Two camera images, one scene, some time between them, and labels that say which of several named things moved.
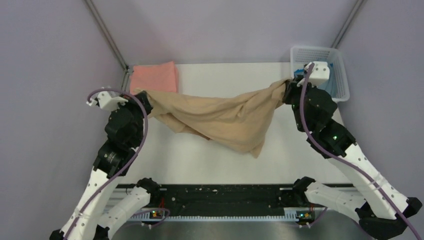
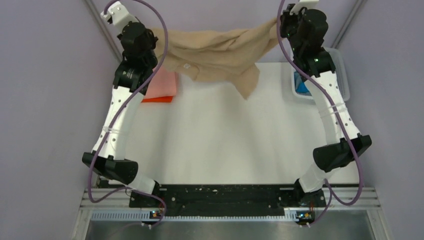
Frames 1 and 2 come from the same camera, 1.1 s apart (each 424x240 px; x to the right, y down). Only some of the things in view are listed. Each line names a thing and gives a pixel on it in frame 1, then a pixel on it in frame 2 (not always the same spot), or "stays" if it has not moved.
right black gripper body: x=292 y=96 to x=288 y=27
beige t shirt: x=236 y=118 to x=230 y=55
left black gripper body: x=135 y=109 to x=152 y=59
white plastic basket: x=301 y=55 stays
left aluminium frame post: x=107 y=34 stays
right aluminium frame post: x=347 y=23 stays
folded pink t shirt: x=162 y=76 stays
